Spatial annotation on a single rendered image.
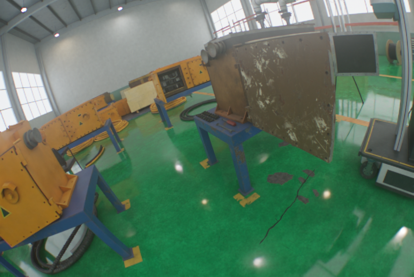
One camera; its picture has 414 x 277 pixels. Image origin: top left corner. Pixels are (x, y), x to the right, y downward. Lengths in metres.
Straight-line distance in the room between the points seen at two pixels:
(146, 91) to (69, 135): 3.94
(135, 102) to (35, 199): 5.97
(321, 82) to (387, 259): 1.25
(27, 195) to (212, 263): 1.34
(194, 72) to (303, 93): 3.26
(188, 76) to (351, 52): 3.18
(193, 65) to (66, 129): 3.15
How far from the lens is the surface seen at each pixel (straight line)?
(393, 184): 1.68
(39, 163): 1.61
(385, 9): 1.28
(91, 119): 3.72
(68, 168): 3.21
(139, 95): 6.86
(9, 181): 1.39
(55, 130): 4.03
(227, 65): 1.39
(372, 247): 1.45
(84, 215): 1.33
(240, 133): 1.28
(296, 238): 1.35
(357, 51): 2.42
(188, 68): 3.89
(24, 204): 1.42
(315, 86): 0.73
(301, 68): 0.76
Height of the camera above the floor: 1.22
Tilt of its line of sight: 21 degrees down
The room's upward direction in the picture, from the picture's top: 18 degrees counter-clockwise
